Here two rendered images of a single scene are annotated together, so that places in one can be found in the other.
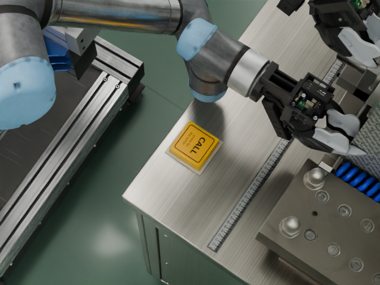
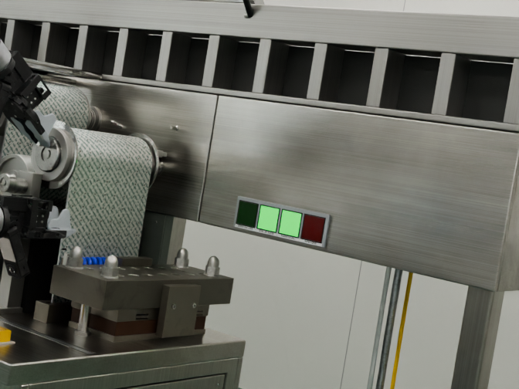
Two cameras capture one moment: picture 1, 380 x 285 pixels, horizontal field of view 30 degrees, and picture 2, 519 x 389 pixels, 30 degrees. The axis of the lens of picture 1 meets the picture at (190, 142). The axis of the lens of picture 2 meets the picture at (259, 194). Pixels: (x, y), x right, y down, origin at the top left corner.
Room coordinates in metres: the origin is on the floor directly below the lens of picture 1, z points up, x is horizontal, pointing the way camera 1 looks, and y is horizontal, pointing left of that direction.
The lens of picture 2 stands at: (-0.24, 1.71, 1.34)
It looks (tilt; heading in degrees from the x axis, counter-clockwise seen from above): 3 degrees down; 277
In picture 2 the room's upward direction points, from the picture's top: 9 degrees clockwise
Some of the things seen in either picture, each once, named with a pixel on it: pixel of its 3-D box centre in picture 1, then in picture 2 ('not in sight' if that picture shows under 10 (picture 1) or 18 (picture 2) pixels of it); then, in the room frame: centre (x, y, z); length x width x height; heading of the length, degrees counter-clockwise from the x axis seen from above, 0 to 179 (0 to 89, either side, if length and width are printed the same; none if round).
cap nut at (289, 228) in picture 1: (292, 225); (110, 265); (0.27, -0.18, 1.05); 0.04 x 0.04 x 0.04
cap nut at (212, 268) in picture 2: not in sight; (212, 265); (0.11, -0.46, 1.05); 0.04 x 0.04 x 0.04
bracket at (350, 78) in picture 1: (348, 93); (13, 241); (0.52, -0.27, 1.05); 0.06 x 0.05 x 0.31; 60
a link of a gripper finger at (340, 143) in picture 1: (340, 141); (63, 222); (0.41, -0.25, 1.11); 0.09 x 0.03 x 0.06; 59
